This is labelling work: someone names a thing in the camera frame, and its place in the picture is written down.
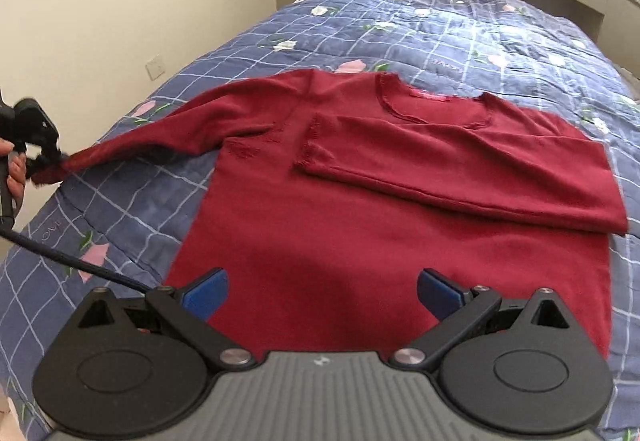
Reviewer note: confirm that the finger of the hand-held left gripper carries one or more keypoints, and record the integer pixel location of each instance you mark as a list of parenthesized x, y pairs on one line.
[(46, 164)]

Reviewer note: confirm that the white wall socket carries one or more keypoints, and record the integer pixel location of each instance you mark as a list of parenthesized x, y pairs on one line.
[(156, 66)]

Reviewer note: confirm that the blue checked floral quilt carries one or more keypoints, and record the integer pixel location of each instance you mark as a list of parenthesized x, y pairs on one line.
[(450, 36)]

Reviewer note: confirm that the person's left hand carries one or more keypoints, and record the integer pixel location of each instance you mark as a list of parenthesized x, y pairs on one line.
[(16, 176)]

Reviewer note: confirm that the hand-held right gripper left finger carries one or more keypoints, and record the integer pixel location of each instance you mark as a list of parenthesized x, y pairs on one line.
[(206, 293)]

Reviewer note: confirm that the red long-sleeved sweater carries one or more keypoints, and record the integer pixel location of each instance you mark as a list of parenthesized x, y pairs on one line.
[(380, 221)]

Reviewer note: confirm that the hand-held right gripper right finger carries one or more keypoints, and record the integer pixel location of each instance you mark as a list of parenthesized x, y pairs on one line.
[(439, 293)]

